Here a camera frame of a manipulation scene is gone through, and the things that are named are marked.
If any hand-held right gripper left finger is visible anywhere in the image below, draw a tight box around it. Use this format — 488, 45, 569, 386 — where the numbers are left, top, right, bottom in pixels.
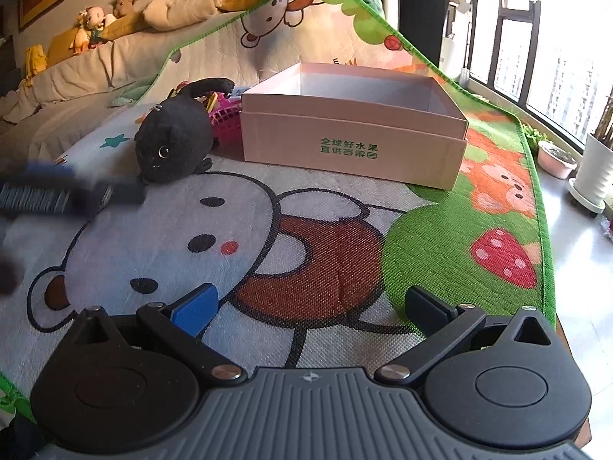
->
67, 284, 245, 384

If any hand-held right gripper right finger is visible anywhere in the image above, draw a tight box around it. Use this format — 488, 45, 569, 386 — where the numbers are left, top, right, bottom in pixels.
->
374, 286, 559, 386

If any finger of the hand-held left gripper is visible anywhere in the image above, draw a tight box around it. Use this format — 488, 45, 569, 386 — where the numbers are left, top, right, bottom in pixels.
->
24, 162, 77, 183
0, 179, 147, 216

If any black cat plush toy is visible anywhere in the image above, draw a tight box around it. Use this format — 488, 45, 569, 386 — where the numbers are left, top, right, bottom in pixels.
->
133, 77, 236, 184

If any pink plastic basket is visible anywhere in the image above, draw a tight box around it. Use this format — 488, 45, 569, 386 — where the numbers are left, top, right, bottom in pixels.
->
208, 93, 243, 147

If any pink cardboard box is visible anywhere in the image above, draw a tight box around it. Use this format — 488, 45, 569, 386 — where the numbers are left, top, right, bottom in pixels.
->
240, 62, 469, 190

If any beige covered sofa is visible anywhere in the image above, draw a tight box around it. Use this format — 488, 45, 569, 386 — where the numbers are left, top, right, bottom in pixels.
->
0, 7, 250, 164

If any teal cloth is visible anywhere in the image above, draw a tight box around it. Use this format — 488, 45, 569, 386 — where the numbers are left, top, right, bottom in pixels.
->
109, 81, 150, 107

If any yellow plush toy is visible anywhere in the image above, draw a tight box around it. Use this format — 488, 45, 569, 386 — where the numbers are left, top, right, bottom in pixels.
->
24, 44, 49, 78

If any cartoon bear play mat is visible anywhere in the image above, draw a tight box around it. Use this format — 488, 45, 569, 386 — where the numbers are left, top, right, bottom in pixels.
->
0, 0, 557, 442

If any white and pink plush toy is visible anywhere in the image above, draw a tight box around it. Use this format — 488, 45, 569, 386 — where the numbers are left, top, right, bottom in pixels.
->
71, 6, 116, 54

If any long mustard yellow cushion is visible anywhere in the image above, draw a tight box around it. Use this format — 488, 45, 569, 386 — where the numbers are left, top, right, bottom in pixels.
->
45, 8, 147, 67

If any brown plush toy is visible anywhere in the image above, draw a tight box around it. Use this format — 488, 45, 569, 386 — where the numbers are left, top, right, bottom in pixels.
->
112, 0, 141, 21

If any pink plant bowl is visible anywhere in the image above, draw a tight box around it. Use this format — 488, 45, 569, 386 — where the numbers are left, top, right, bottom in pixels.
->
522, 125, 579, 181

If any white pillow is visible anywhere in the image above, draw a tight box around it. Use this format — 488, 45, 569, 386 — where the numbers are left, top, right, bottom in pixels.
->
143, 0, 227, 30

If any dark cloth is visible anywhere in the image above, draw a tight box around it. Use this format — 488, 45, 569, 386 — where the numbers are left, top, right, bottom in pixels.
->
0, 413, 47, 460

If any white potted plant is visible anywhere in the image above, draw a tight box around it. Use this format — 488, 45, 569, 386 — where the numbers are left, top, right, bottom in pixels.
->
568, 91, 613, 216

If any black window frame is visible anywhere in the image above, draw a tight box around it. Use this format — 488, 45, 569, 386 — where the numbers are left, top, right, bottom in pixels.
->
450, 0, 613, 159

